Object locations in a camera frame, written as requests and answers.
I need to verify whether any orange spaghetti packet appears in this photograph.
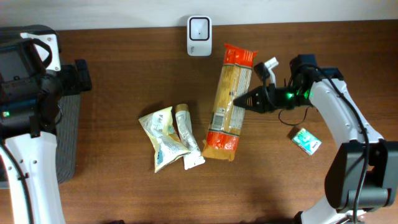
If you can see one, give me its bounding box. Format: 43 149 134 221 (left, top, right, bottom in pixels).
201 44 257 161

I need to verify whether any small teal gum packet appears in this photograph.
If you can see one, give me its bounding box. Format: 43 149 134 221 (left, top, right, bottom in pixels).
292 128 322 156

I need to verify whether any white tube pouch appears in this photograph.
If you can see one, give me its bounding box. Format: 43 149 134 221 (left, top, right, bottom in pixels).
175 104 205 170

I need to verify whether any beige foil snack bag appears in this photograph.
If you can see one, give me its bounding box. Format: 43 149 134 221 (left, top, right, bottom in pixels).
139 106 190 173

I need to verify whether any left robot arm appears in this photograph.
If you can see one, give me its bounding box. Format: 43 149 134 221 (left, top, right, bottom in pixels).
1 25 92 223

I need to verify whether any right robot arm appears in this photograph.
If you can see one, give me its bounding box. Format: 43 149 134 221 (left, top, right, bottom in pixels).
233 54 397 224

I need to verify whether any white barcode scanner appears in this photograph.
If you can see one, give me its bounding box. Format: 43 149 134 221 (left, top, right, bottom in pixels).
187 16 213 57

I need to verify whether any grey plastic basket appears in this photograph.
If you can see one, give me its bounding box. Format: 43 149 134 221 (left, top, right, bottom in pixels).
0 24 81 187

